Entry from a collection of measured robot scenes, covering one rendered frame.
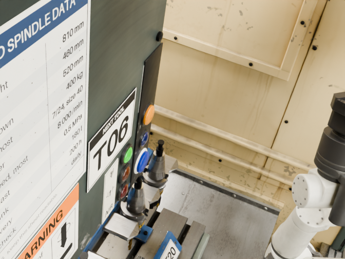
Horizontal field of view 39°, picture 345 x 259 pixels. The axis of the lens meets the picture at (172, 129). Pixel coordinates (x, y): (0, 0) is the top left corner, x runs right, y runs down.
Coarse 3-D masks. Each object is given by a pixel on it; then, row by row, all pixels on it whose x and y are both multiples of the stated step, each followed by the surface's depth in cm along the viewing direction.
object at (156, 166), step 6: (156, 156) 109; (162, 156) 109; (150, 162) 111; (156, 162) 110; (162, 162) 110; (150, 168) 111; (156, 168) 110; (162, 168) 111; (150, 174) 112; (156, 174) 111; (162, 174) 112
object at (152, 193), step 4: (144, 184) 112; (148, 184) 112; (144, 188) 111; (148, 188) 112; (152, 188) 112; (156, 188) 112; (128, 192) 110; (144, 192) 110; (148, 192) 111; (152, 192) 111; (156, 192) 111; (148, 196) 110; (152, 196) 110; (156, 196) 110; (148, 200) 109; (152, 200) 109; (156, 200) 110
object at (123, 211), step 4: (124, 204) 106; (148, 204) 107; (124, 208) 105; (148, 208) 106; (120, 212) 107; (124, 212) 104; (128, 212) 104; (144, 212) 107; (128, 216) 104; (132, 216) 104; (136, 216) 104; (140, 216) 104; (136, 220) 105; (140, 220) 106
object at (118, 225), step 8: (112, 216) 104; (120, 216) 104; (112, 224) 103; (120, 224) 103; (128, 224) 103; (136, 224) 104; (112, 232) 101; (120, 232) 101; (128, 232) 102; (136, 232) 102
